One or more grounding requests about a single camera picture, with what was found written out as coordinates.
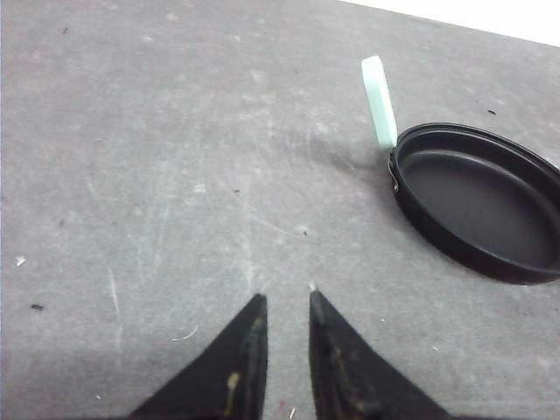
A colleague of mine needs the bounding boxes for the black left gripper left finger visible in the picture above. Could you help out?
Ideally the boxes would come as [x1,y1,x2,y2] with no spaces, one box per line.
[129,294,268,419]

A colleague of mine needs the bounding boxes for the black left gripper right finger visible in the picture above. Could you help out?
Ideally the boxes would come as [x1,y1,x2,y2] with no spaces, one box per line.
[309,290,451,419]

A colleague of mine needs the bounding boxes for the black pan with green handle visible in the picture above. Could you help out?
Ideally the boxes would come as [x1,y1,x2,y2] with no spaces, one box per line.
[360,56,559,284]

